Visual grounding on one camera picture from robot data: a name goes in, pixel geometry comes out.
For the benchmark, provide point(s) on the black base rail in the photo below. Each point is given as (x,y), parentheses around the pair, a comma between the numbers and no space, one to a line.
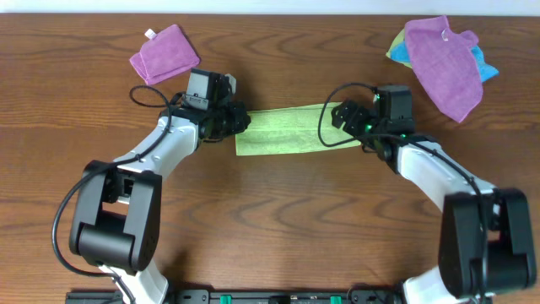
(355,296)

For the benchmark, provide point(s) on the purple cloth in pile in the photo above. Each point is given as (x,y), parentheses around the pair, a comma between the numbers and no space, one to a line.
(444,64)

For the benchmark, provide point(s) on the blue cloth in pile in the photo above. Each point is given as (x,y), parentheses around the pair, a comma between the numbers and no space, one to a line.
(486,71)

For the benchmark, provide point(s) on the green cloth under pile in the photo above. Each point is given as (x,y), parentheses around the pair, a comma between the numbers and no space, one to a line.
(398,51)

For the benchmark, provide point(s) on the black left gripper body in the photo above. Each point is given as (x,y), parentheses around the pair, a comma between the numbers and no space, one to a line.
(235,116)

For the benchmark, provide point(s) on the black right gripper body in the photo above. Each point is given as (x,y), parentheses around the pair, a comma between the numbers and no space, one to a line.
(361,123)

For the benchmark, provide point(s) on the light green cloth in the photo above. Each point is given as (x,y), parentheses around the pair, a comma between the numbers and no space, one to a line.
(292,130)

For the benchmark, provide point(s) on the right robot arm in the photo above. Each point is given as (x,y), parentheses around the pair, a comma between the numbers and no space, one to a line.
(486,245)

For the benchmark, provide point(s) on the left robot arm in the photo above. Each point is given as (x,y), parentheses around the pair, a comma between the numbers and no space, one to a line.
(117,215)

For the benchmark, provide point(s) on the folded purple cloth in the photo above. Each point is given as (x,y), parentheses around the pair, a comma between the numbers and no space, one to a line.
(164,55)

